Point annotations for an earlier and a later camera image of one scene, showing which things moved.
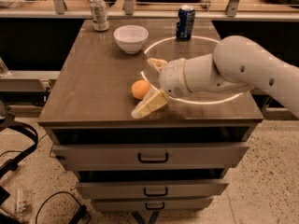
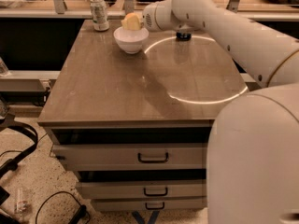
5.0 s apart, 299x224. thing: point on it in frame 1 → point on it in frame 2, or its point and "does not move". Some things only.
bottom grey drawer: (152, 203) does not move
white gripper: (172, 77) → (149, 20)
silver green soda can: (99, 14) does not move
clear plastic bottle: (21, 205) does not move
